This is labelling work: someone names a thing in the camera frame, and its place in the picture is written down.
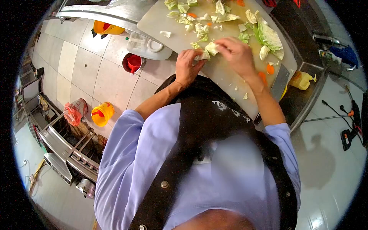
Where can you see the person's left hand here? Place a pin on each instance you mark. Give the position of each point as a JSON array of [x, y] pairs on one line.
[[185, 69]]

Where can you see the white plastic jerry can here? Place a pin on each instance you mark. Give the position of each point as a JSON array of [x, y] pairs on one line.
[[146, 46]]

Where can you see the stainless steel counter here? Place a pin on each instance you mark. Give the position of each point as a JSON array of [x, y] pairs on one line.
[[95, 13]]

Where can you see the large green cabbage chunk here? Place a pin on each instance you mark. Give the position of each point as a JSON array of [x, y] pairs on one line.
[[268, 37]]

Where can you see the can with red bag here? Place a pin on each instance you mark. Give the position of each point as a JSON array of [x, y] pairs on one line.
[[76, 110]]

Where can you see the blue cloth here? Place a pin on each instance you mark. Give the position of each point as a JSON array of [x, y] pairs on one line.
[[345, 54]]

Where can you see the steel pot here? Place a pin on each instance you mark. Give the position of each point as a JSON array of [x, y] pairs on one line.
[[86, 188]]

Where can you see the white plastic cutting board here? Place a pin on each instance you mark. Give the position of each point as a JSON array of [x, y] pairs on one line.
[[218, 72]]

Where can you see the red bucket with scoop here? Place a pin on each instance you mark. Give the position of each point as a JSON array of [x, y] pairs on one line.
[[132, 63]]

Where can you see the person's left fingers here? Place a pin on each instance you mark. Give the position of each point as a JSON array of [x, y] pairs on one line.
[[190, 52]]

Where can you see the dark steel-edged worktop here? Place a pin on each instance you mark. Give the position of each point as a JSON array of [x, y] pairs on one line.
[[299, 49]]

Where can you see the pile of chopped cabbage pieces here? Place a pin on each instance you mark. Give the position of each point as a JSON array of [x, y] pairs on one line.
[[201, 23]]

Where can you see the steel gas stove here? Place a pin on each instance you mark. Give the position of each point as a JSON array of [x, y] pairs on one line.
[[69, 149]]

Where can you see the person's right hand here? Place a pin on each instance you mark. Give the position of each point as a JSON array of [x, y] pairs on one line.
[[240, 56]]

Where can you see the orange carrot slice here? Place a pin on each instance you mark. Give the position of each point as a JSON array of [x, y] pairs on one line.
[[262, 78], [192, 15], [270, 69], [240, 2]]

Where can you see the person's right thumb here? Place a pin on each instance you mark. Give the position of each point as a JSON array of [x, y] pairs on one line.
[[225, 51]]

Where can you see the steel water tap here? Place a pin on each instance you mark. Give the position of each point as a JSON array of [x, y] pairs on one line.
[[326, 38]]

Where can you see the pale cabbage leaf piece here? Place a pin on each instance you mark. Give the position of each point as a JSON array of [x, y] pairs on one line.
[[211, 49]]

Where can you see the black floor wiper with pole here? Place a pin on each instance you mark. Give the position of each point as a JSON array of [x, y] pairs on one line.
[[349, 133]]

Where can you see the yellow plastic bottle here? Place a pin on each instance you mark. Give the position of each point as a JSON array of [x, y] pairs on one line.
[[300, 80]]

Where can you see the person's body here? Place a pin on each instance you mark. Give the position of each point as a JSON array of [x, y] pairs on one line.
[[149, 161]]

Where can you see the metal shelf rack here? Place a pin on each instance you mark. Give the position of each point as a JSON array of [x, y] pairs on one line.
[[30, 86]]

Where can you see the person's right fingers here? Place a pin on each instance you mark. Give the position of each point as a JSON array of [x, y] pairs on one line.
[[227, 41]]

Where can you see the person's left thumb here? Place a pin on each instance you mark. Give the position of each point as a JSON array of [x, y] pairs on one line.
[[201, 64]]

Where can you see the steel cleaver knife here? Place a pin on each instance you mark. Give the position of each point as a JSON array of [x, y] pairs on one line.
[[280, 82]]

